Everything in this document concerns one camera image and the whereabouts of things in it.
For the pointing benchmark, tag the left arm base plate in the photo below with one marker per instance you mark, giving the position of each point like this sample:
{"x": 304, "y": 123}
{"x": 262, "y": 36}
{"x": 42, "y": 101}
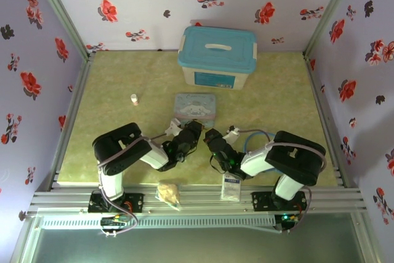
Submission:
{"x": 137, "y": 201}

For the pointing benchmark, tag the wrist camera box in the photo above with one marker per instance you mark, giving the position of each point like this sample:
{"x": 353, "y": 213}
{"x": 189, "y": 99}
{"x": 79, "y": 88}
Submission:
{"x": 172, "y": 128}
{"x": 230, "y": 136}

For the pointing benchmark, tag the plastic bag of cotton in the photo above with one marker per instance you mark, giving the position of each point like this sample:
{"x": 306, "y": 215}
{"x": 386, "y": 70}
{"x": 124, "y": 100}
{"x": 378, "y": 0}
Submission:
{"x": 167, "y": 193}

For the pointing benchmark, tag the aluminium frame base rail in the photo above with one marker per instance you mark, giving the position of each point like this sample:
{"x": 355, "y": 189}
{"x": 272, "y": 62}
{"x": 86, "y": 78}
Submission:
{"x": 200, "y": 204}

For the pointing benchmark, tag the aluminium table side rail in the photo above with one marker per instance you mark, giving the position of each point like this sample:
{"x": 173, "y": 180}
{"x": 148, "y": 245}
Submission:
{"x": 78, "y": 90}
{"x": 311, "y": 75}

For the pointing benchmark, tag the cartoon tin box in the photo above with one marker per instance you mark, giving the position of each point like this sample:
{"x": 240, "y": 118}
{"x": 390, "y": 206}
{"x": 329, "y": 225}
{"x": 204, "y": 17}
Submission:
{"x": 194, "y": 106}

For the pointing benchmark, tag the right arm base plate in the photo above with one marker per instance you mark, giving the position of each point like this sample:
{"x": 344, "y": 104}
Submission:
{"x": 260, "y": 201}

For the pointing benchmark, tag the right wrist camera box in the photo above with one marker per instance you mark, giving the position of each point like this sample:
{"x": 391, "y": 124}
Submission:
{"x": 230, "y": 136}

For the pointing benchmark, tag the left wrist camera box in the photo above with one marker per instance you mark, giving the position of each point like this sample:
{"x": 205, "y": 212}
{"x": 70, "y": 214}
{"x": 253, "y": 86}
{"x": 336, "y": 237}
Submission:
{"x": 172, "y": 128}

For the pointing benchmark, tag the small white bottle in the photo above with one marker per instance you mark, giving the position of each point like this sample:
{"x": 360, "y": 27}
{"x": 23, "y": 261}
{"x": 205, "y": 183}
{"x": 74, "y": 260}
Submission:
{"x": 134, "y": 99}

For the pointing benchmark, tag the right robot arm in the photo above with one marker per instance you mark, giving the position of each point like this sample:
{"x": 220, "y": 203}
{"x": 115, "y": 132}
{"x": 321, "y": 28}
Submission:
{"x": 292, "y": 158}

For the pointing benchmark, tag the white sachet packet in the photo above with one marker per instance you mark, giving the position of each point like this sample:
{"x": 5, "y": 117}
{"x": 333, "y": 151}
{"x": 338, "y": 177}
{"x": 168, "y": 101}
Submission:
{"x": 231, "y": 187}

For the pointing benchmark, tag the blue lidded storage box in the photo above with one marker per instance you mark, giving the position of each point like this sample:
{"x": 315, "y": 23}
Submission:
{"x": 215, "y": 59}

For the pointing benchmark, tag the blue stethoscope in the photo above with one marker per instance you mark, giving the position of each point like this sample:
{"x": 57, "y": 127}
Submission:
{"x": 255, "y": 134}

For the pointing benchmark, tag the aluminium corner post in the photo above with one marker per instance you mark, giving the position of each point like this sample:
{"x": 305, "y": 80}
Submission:
{"x": 61, "y": 10}
{"x": 332, "y": 7}

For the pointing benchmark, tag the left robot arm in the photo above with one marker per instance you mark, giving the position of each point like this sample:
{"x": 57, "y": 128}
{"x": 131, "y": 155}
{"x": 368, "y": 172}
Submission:
{"x": 117, "y": 149}

